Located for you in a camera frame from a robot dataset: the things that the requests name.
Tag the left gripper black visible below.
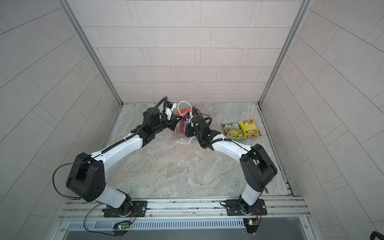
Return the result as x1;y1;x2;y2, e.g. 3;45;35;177
151;114;183;134

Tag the red paper gift bag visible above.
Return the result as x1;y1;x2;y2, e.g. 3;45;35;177
173;101;198;145

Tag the green snack packet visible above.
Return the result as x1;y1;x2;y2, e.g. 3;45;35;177
222;123;245;140

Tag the yellow snack packet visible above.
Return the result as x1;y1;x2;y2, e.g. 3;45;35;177
238;119;262;139

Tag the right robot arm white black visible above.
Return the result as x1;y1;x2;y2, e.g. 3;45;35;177
187;109;278;215

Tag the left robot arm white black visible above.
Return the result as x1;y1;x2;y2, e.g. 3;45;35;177
66;101;180;217

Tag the purple snack packet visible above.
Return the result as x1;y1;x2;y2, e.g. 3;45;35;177
181;111;192;131

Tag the left circuit board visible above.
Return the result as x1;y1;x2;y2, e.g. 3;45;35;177
113;221;132;231

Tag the circuit board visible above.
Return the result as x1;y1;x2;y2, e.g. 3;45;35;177
113;221;132;231
243;219;261;234

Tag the right circuit board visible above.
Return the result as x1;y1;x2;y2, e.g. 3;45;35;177
243;219;261;234

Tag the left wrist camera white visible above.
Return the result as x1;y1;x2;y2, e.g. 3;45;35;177
164;100;175;121

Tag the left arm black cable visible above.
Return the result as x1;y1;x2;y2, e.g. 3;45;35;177
52;95;169;199

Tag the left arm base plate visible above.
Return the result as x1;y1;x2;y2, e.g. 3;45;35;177
102;201;148;218

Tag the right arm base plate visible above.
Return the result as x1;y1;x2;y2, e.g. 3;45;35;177
220;198;268;216

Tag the aluminium mounting rail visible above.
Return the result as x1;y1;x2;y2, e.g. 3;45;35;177
58;196;311;221

